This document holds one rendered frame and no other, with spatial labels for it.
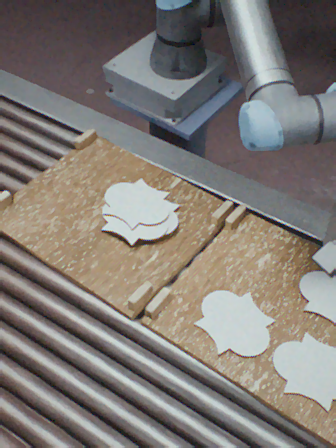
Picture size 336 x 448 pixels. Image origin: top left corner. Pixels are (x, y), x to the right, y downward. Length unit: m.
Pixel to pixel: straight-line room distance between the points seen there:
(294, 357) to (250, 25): 0.55
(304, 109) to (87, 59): 2.65
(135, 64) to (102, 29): 2.09
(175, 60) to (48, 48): 2.08
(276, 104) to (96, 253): 0.50
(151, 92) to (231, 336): 0.74
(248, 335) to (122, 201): 0.39
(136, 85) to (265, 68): 0.70
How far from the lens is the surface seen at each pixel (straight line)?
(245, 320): 1.12
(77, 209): 1.32
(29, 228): 1.30
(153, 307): 1.11
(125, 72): 1.65
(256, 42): 1.00
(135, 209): 1.26
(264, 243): 1.25
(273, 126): 0.92
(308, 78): 3.40
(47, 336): 1.15
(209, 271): 1.19
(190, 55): 1.61
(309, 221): 1.34
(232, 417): 1.06
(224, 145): 2.91
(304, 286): 1.19
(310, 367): 1.09
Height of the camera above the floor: 1.88
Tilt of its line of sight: 48 degrees down
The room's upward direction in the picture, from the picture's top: 1 degrees counter-clockwise
